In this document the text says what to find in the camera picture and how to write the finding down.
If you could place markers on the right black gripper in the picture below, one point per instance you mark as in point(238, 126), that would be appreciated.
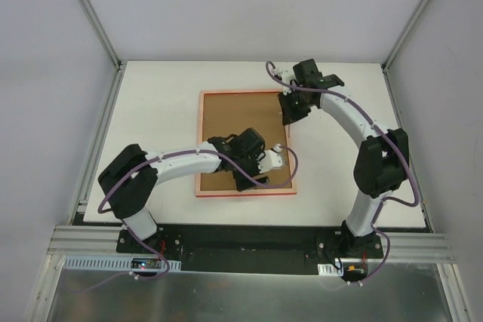
point(291, 107)

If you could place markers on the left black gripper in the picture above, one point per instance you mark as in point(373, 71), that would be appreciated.
point(248, 177)

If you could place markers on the red picture frame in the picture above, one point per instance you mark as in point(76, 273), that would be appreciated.
point(246, 126)

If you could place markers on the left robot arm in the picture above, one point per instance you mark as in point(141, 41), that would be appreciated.
point(128, 181)

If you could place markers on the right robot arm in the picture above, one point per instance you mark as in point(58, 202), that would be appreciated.
point(382, 161)

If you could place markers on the shiny metal floor sheet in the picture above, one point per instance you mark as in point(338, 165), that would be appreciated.
point(398, 293)

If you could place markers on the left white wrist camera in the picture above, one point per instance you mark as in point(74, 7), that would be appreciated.
point(272, 159)

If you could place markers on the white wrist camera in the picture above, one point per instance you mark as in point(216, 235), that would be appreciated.
point(285, 79)
point(272, 159)

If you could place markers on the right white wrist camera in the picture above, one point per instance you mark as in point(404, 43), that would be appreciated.
point(285, 79)

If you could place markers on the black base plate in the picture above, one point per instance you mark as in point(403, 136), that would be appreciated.
point(292, 250)

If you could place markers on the right white cable duct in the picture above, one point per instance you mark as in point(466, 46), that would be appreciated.
point(329, 270)

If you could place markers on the white cable duct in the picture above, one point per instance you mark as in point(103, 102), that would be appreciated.
point(329, 270)
point(107, 263)

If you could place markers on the left aluminium side rail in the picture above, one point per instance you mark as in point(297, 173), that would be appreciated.
point(87, 177)

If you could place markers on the aluminium front rail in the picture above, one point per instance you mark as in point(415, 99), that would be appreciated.
point(83, 240)

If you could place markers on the right aluminium post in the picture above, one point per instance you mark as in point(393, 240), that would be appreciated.
point(405, 34)

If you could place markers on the aluminium post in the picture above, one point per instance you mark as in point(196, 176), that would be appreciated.
point(405, 34)
point(100, 32)

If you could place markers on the left white cable duct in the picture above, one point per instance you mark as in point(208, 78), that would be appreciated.
point(107, 263)

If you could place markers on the left aluminium post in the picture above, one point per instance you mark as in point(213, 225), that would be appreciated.
point(100, 32)

